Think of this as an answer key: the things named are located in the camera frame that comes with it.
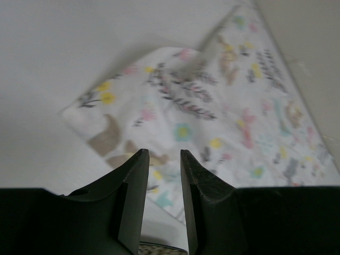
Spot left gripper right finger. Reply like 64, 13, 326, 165
180, 150, 248, 254

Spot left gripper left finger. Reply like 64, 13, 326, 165
65, 149, 149, 254

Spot floral animal print cloth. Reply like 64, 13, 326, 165
62, 6, 339, 222

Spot black floral square plate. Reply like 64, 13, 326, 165
138, 242, 188, 255

